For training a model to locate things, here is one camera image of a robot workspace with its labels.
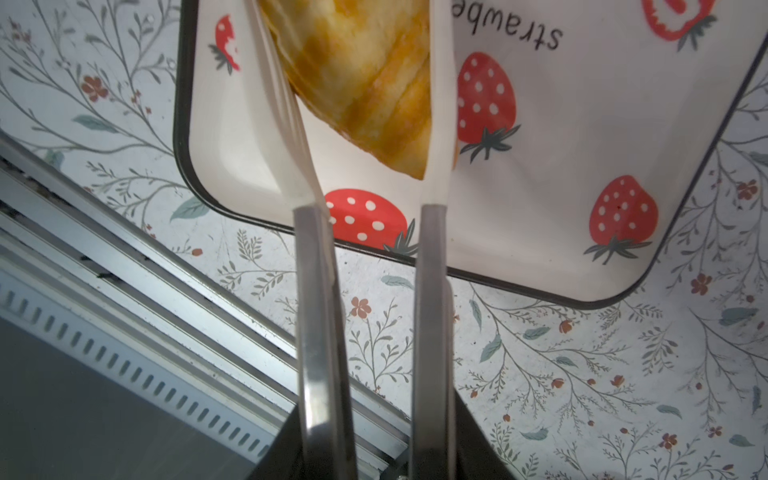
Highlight steel tongs with cream tips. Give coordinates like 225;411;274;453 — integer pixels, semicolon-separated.
235;1;457;479

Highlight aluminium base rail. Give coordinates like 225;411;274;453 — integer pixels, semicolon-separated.
0;131;412;480

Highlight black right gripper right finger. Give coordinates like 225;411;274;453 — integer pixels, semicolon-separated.
454;391;515;480

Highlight strawberry pattern tray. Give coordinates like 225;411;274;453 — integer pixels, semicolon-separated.
174;1;767;307

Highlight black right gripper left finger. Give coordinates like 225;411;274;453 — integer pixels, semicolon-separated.
247;406;303;480

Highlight croissant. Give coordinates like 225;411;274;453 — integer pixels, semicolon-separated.
259;0;431;180

